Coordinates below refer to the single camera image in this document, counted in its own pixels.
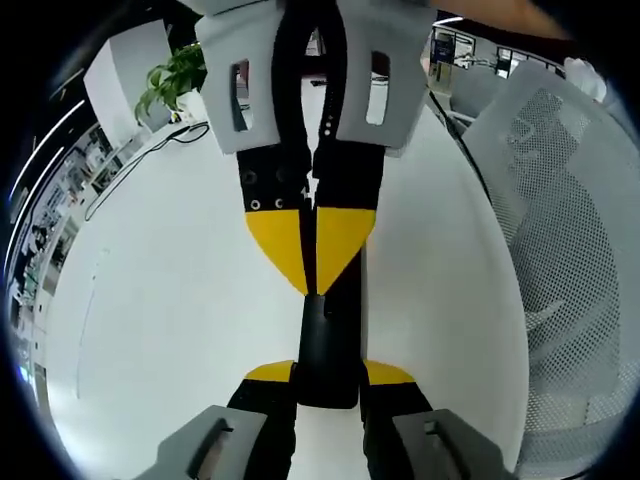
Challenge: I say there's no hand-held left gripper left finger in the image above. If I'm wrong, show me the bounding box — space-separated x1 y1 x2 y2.
132 359 300 480

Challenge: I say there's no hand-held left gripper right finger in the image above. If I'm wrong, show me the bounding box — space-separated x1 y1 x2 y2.
360 358 520 480

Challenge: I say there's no black remote control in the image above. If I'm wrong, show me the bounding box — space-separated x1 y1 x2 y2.
296 293 362 410

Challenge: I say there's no green potted plant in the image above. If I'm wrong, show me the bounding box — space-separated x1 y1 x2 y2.
133 43 209 126

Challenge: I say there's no black framed glass partition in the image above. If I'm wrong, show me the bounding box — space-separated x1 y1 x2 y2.
432 27 566 81

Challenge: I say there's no ceiling light strip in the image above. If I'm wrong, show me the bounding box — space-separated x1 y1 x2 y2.
9 144 66 201
47 98 86 126

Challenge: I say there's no white cloth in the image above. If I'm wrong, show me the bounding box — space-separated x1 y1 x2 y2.
563 56 609 101

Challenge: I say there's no black table cable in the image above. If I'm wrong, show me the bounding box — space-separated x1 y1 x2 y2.
83 122 210 222

